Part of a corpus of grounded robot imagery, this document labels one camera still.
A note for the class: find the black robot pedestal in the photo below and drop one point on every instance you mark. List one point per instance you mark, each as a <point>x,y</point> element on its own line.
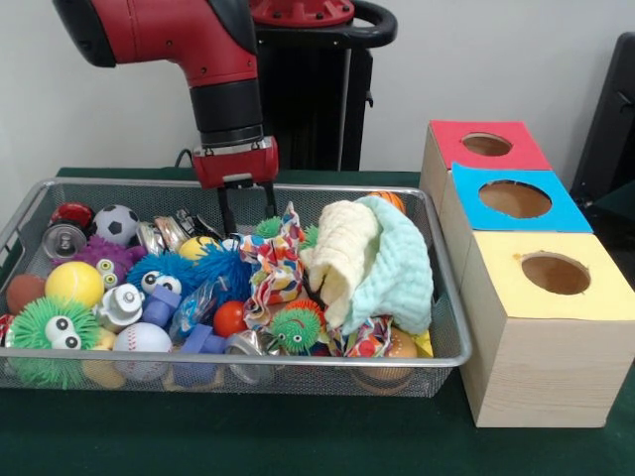
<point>322,99</point>

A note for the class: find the wooden box with three holes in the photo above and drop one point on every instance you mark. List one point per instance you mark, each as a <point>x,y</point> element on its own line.
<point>546,367</point>

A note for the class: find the cream waffle cloth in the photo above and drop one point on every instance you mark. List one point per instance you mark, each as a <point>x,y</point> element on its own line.
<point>342,238</point>

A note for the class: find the colourful patterned cloth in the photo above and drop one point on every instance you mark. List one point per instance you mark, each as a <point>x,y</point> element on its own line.
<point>275,268</point>

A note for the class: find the green spiky googly-eyed ball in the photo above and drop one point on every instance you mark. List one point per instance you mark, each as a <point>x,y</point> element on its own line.
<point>30,324</point>

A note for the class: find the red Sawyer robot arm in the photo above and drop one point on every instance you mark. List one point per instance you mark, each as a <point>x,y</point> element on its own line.
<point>198,49</point>

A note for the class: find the blue spiky ball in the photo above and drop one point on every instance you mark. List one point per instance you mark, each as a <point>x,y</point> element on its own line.
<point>164,265</point>

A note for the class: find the white baseball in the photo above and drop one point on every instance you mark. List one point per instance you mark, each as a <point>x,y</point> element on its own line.
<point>144,339</point>

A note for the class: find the dark green table cloth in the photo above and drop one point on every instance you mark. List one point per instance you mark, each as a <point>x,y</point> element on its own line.
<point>248,436</point>
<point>620,198</point>

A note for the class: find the yellow ball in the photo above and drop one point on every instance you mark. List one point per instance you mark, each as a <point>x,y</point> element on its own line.
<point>74,283</point>

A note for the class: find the spiky multicolour caterpillar toy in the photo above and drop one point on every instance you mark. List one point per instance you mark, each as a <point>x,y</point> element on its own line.
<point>295,327</point>

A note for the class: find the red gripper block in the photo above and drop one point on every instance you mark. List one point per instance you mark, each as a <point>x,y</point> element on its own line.
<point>235,166</point>

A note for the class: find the purple spiky googly-eyed toy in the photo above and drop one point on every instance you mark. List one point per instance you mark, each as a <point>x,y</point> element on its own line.
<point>106,253</point>

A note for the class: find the mint waffle cloth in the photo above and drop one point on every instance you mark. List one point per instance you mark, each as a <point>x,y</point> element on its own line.
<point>397,268</point>

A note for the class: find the small soccer ball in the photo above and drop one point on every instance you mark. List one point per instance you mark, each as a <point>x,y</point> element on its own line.
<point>115,225</point>

